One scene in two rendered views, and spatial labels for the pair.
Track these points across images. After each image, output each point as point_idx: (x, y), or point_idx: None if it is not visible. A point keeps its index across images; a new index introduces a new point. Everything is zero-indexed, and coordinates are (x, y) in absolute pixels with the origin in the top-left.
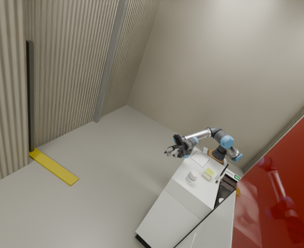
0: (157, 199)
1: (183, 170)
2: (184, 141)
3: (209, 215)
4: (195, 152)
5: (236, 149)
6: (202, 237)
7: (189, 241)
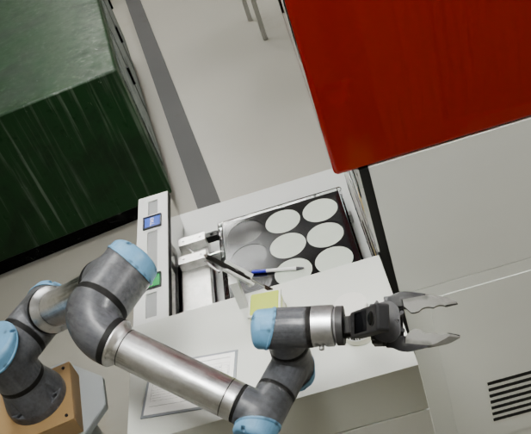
0: None
1: (338, 368)
2: (338, 322)
3: (395, 259)
4: (175, 412)
5: (39, 292)
6: (463, 245)
7: (447, 312)
